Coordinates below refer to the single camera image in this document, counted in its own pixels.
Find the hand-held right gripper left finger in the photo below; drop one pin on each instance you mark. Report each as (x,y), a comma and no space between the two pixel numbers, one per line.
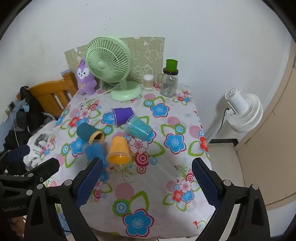
(89,185)

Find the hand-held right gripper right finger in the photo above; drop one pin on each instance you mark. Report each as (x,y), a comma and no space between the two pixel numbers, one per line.
(205,185)

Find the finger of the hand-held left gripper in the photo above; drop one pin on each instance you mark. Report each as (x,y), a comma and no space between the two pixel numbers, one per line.
(17,153)
(46,168)

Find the clear blue plastic cup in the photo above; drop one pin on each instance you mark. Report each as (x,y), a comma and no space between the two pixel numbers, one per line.
(94,151)

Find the orange plastic cup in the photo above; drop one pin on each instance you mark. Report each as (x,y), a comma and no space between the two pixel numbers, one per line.
(118,148)

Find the dark teal plastic cup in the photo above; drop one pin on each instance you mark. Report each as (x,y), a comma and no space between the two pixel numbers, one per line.
(85,131)

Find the clear teal glitter cup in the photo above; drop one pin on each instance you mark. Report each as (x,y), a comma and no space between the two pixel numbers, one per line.
(138,128)

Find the purple plastic cup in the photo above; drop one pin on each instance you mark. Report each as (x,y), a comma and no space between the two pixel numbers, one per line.
(123,114)

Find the green plastic cup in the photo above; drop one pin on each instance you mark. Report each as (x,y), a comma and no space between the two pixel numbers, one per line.
(171,64)

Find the white printed shirt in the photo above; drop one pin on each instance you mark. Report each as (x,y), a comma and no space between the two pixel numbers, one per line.
(39,141)

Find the dark clothes pile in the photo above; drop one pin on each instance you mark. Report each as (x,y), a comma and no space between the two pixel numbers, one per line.
(20,122)

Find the floral tablecloth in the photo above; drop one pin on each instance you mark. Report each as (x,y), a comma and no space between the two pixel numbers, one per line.
(157,150)

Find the wooden chair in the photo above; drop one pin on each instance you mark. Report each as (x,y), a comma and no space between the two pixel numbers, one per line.
(48,92)

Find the beige cabinet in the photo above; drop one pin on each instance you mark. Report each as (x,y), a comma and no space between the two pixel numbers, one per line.
(272,150)

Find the white floor fan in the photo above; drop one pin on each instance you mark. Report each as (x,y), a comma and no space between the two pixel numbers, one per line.
(245,111)

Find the purple plush toy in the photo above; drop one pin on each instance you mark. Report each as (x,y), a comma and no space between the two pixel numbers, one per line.
(84,81)

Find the glass jar with black lid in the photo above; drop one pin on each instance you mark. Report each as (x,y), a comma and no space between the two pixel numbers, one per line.
(168,85)

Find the cotton swab container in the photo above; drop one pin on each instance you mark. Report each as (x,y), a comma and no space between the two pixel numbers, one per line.
(148,83)

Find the green desk fan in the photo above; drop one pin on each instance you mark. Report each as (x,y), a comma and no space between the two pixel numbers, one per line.
(104,62)

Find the wall socket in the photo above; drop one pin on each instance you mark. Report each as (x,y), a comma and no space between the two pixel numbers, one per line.
(10,106)

